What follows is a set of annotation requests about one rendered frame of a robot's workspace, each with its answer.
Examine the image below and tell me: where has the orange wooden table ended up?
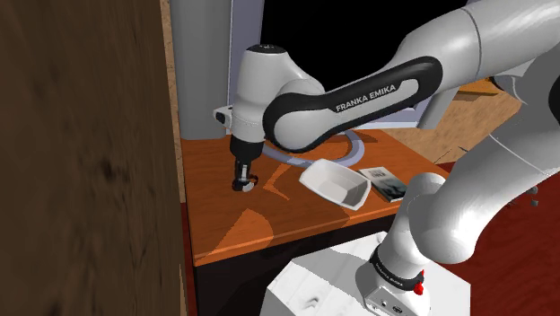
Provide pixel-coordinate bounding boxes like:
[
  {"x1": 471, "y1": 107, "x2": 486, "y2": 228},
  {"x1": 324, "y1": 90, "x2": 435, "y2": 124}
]
[{"x1": 179, "y1": 127, "x2": 451, "y2": 316}]

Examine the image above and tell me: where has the brown wooden cabinet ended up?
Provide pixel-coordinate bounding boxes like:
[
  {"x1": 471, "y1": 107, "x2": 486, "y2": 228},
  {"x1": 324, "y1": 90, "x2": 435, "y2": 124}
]
[{"x1": 0, "y1": 0, "x2": 190, "y2": 316}]

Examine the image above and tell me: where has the pale grey hoop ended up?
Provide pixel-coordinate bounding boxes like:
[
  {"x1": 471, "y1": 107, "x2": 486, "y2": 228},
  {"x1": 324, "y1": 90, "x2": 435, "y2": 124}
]
[{"x1": 260, "y1": 129, "x2": 366, "y2": 169}]

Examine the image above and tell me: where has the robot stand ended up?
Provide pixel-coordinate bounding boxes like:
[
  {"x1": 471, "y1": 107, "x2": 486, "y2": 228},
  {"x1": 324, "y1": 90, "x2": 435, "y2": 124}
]
[{"x1": 260, "y1": 231, "x2": 472, "y2": 316}]

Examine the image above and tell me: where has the dark grey book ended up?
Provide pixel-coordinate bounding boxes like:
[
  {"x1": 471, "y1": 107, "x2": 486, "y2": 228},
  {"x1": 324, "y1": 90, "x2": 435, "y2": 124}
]
[{"x1": 357, "y1": 166, "x2": 409, "y2": 204}]

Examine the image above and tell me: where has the white angular bowl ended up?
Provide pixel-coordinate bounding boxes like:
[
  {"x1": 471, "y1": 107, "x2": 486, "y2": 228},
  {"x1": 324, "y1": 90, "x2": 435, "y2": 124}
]
[{"x1": 299, "y1": 158, "x2": 372, "y2": 212}]

